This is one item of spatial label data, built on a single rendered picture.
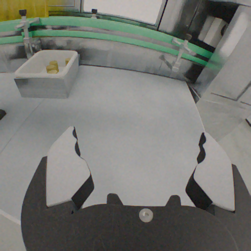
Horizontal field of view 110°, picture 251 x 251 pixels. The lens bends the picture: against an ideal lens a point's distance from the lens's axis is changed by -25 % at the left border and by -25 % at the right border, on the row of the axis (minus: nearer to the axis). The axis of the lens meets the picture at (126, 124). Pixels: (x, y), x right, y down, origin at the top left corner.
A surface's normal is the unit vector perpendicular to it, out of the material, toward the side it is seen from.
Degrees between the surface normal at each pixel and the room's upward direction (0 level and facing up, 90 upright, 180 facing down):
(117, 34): 90
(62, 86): 90
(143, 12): 90
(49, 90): 90
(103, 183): 0
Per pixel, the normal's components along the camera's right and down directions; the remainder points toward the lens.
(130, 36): 0.11, 0.78
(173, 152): 0.21, -0.62
